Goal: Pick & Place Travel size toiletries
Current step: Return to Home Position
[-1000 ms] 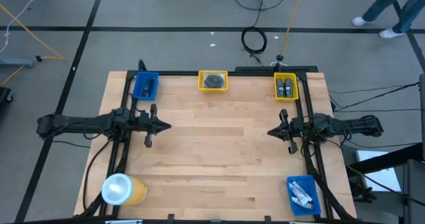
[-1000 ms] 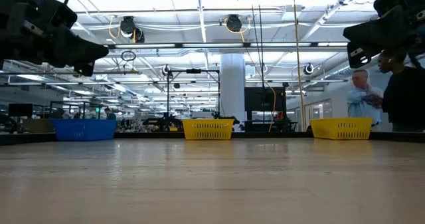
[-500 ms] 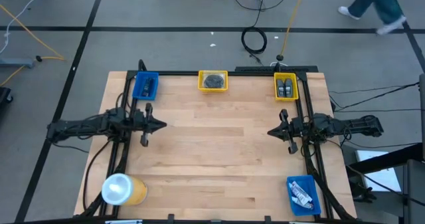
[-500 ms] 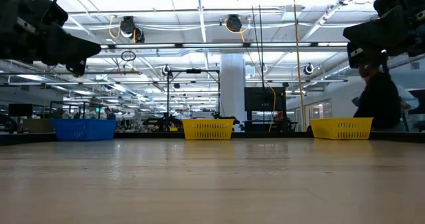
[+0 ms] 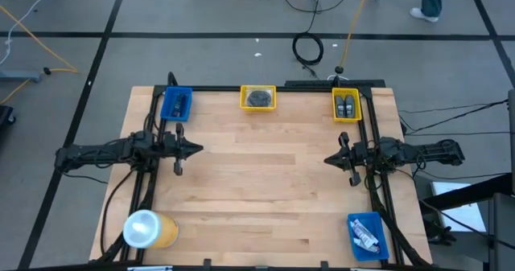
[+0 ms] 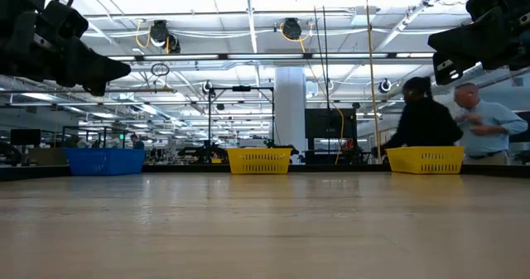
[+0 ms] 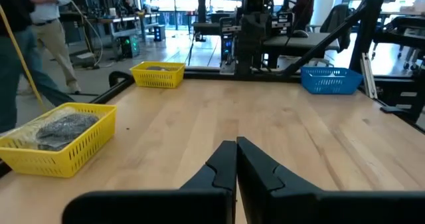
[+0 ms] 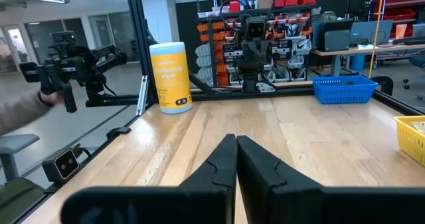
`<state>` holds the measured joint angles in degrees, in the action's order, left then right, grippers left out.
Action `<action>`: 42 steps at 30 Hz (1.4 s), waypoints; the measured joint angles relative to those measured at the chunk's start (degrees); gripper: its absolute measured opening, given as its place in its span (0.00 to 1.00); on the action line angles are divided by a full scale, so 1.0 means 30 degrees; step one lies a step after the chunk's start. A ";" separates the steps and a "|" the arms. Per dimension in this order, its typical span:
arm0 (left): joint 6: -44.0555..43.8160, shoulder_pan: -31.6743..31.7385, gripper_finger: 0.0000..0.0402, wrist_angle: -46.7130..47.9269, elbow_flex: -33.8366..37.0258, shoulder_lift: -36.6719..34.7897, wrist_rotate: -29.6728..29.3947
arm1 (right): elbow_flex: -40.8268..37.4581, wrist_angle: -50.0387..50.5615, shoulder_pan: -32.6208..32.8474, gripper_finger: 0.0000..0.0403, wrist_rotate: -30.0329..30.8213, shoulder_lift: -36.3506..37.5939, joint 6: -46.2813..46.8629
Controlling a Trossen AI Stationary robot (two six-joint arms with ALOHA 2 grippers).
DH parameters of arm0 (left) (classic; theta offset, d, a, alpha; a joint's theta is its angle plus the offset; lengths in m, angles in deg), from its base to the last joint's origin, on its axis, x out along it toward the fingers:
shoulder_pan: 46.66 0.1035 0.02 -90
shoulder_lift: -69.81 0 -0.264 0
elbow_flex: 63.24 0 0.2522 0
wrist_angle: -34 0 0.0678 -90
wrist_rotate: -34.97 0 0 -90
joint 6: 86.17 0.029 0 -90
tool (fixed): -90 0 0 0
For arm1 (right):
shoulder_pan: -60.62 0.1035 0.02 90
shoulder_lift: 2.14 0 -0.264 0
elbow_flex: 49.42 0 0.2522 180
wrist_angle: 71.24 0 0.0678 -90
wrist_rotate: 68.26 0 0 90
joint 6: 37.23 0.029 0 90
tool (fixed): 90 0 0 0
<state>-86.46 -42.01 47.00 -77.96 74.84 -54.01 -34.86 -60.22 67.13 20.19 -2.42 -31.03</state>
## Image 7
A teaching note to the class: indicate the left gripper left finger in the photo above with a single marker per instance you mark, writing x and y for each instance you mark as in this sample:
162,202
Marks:
149,207

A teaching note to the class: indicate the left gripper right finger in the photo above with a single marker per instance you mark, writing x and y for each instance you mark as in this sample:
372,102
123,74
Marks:
315,210

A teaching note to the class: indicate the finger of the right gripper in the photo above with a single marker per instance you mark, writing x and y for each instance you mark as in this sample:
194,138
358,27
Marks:
258,49
248,49

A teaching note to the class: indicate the bagged grey sponge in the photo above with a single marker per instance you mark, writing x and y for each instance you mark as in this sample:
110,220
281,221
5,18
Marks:
66,127

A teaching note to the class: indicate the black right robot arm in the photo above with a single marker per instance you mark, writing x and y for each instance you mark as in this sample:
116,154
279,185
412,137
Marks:
252,67

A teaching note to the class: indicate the computer tower blue lights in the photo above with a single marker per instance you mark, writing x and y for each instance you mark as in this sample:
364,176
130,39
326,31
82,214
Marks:
227,46

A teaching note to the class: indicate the dark desk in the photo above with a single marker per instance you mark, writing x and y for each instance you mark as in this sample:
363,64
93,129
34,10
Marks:
299,41

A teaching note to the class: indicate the person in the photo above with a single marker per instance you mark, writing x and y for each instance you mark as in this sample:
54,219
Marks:
54,41
303,1
10,77
127,4

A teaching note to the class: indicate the blue plastic basket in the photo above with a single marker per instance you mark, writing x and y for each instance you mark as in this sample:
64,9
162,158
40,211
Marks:
328,84

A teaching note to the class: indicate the black office chair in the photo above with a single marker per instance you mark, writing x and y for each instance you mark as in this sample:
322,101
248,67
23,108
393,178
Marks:
335,18

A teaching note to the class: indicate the yellow plastic basket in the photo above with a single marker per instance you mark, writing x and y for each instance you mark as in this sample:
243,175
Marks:
66,164
157,79

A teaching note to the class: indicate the aluminium extrusion bars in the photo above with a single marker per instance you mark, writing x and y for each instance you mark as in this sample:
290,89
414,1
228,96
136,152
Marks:
368,74

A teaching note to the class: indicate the computer tower green lights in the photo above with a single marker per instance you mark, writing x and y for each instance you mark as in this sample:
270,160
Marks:
129,46

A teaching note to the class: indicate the grey workbench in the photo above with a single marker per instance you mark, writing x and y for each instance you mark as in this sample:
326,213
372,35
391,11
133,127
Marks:
126,19

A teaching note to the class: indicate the black cabinet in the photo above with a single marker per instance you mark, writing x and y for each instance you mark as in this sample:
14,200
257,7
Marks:
405,94

